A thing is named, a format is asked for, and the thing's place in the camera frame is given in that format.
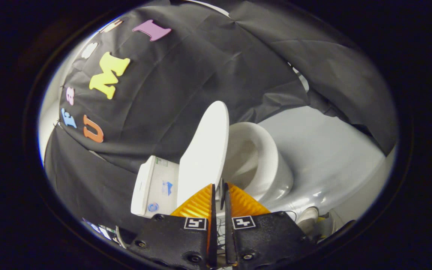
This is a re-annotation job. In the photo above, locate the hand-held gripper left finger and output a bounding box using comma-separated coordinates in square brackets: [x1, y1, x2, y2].
[128, 184, 218, 269]

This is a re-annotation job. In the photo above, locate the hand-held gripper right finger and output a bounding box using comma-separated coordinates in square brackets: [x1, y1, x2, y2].
[223, 182, 318, 267]

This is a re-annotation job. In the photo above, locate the white toilet lid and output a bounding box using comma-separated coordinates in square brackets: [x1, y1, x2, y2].
[177, 100, 230, 209]

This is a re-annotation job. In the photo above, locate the white toilet body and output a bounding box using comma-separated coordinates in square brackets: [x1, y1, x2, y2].
[131, 122, 294, 219]

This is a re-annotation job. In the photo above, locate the white shoe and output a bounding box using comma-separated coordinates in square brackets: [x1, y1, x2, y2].
[297, 206, 320, 234]

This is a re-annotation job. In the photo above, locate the black backdrop cloth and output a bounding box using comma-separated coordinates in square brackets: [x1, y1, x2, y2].
[43, 0, 398, 233]

